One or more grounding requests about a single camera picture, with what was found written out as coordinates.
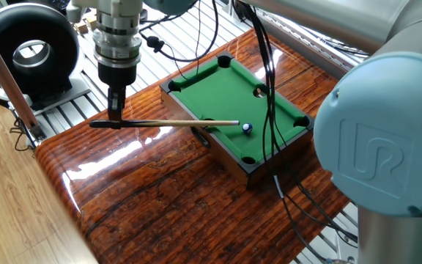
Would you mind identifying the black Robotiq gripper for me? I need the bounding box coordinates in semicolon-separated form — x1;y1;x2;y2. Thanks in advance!
97;62;138;122

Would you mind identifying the wooden pool cue black handle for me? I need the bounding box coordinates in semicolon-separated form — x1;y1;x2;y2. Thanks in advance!
89;119;240;130

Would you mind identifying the mini green felt pool table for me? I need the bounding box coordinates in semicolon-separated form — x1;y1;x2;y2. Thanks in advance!
159;50;314;190

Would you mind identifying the black keyboard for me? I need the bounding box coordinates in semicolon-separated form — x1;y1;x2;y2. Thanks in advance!
44;0;69;10

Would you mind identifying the black wrist module cable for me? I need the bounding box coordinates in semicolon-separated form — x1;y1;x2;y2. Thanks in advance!
139;0;220;63

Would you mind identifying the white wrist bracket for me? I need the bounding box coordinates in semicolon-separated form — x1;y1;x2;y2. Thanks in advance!
71;0;144;25

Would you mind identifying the tangled cable bundle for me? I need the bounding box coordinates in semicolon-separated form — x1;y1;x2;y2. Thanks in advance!
8;117;36;153

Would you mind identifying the black cable with white label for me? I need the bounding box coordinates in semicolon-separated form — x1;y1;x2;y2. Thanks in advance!
247;0;358;243

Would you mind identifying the cable with metal plug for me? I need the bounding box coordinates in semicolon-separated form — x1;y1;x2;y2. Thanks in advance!
251;0;358;264

